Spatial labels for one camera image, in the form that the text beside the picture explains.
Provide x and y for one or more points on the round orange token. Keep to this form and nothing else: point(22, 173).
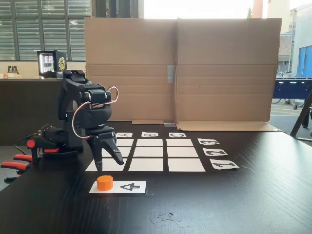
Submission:
point(105, 182)

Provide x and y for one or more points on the white nine-square grid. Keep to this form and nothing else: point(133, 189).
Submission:
point(148, 152)

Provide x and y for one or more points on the paper sheet letter A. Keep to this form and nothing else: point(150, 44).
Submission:
point(125, 135)

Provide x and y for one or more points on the paper sheet letter B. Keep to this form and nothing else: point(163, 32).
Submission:
point(150, 134)

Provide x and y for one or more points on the white arrow paper sheet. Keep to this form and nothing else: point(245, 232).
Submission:
point(131, 187)

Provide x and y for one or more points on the grey tape strip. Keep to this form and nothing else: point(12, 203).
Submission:
point(171, 74)
point(169, 123)

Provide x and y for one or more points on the black clamp with red knob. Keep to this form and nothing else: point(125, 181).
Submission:
point(35, 151)

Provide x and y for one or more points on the paper sheet letter C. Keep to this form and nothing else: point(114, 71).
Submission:
point(177, 134)

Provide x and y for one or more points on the dark wooden counter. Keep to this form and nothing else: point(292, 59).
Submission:
point(24, 109)

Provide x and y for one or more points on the black mini fridge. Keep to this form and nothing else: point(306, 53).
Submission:
point(52, 64)

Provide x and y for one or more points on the clear tape scraps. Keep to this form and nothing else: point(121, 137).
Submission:
point(168, 219)

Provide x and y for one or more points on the paper sheet number 3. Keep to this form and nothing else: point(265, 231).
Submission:
point(208, 142)

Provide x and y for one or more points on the paper sheet number 2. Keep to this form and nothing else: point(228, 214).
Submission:
point(215, 151)

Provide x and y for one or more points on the orange white box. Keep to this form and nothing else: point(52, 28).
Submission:
point(12, 75)

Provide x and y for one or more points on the paper sheet number 1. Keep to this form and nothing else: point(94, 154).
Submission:
point(224, 164)

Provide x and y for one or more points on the brown cardboard screen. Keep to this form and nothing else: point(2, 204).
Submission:
point(219, 73)

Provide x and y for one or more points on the blue foosball table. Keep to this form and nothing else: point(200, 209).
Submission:
point(290, 87)

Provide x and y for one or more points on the black stand leg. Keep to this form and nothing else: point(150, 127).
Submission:
point(302, 114)

